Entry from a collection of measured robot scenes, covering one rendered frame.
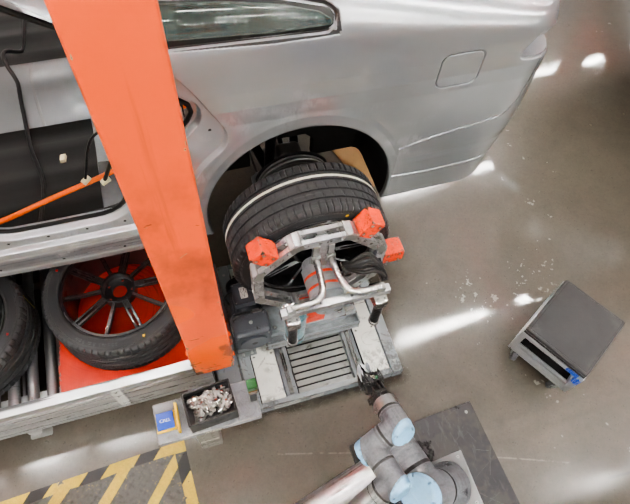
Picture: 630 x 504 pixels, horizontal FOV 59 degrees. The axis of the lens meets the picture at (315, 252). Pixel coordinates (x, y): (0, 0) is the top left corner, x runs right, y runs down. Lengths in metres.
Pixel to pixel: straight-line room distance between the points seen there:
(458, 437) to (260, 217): 1.35
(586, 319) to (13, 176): 2.77
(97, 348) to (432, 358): 1.68
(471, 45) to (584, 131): 2.40
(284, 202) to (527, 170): 2.27
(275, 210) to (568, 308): 1.67
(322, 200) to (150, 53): 1.12
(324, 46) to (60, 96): 1.45
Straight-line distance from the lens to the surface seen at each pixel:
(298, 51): 1.81
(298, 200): 2.01
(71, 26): 0.99
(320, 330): 2.86
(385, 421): 2.04
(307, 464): 2.85
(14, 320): 2.76
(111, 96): 1.08
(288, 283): 2.44
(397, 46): 1.94
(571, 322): 3.05
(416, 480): 2.25
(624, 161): 4.34
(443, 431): 2.67
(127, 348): 2.55
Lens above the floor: 2.81
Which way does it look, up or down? 60 degrees down
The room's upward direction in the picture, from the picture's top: 7 degrees clockwise
